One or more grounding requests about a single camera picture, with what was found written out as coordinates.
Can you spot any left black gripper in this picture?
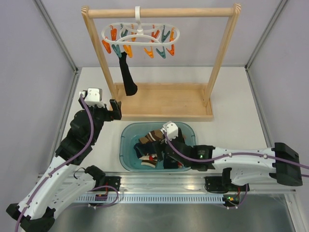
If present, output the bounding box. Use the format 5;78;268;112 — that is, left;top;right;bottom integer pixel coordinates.
80;97;122;143

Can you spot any navy patterned sock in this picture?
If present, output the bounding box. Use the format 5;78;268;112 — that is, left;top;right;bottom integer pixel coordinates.
163;155;183;169
133;142;157;160

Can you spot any black sock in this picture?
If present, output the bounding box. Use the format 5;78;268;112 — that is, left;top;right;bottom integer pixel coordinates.
119;52;138;96
154;141;166;161

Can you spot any brown striped sock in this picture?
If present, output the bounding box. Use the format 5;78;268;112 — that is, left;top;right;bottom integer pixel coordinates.
177;128;186;144
137;130;164;168

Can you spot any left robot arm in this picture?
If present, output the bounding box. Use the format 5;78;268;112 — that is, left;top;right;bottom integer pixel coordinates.
6;97;122;232

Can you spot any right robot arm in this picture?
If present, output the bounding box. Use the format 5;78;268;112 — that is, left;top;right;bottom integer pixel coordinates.
165;139;303;190

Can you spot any white clip hanger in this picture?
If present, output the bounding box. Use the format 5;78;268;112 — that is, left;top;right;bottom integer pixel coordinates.
101;7;180;60

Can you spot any teal plastic bin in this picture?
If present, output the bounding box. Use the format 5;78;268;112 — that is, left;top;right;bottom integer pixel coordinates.
119;122;191;173

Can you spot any wooden hanging rack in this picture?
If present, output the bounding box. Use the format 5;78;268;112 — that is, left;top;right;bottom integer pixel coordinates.
81;3;241;121

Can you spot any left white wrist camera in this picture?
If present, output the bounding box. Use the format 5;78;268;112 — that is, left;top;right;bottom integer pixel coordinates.
79;87;106;108

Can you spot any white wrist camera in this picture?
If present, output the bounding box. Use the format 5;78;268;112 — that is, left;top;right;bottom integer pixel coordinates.
79;87;106;108
160;121;179;141

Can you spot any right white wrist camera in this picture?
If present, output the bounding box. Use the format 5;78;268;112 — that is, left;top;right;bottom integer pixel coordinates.
160;121;179;141

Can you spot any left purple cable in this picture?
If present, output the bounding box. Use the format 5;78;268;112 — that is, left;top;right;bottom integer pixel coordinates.
14;93;119;232

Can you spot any purple cable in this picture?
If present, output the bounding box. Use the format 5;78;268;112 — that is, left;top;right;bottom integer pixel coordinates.
165;137;309;210
14;93;119;232

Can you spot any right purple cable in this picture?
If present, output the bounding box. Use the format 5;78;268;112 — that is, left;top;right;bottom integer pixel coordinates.
165;137;309;210

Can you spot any aluminium mounting rail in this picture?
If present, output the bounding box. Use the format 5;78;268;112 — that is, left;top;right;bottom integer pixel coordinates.
33;171;297;194

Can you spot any left aluminium frame post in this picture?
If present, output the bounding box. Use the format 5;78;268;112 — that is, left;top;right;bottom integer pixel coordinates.
32;0;78;73

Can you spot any aluminium frame post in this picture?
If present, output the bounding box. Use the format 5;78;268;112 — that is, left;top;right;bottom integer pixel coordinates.
244;0;289;72
32;0;78;73

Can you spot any white slotted cable duct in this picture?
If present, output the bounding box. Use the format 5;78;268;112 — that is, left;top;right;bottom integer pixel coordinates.
74;193;225;204

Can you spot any right aluminium frame post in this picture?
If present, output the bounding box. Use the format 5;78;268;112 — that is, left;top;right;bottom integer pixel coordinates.
244;0;289;72

